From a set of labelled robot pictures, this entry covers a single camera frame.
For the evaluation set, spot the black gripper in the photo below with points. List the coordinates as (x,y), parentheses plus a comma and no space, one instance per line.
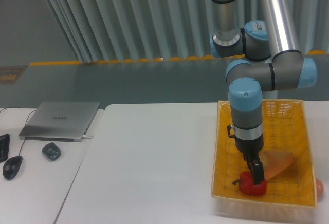
(249,142)

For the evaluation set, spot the red bell pepper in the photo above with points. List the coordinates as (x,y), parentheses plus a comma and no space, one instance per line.
(246,185)

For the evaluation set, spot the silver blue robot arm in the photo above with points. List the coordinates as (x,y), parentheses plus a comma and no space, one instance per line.
(273,61)

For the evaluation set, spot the triangular bread piece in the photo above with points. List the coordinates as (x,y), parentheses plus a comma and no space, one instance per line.
(275,162)

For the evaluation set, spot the yellow woven basket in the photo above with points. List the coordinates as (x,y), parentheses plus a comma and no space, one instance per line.
(285,130)

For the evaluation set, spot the orange-red round fruit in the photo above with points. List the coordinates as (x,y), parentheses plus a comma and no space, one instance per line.
(319,188)

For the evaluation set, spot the silver laptop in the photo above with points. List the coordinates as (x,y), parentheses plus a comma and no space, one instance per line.
(60,121)

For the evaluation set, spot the small black device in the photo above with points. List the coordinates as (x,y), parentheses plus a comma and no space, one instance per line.
(51,151)

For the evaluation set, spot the grey folding partition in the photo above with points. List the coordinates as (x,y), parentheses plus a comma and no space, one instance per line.
(151,29)

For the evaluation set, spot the black computer mouse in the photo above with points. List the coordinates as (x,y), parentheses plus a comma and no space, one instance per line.
(12,167)

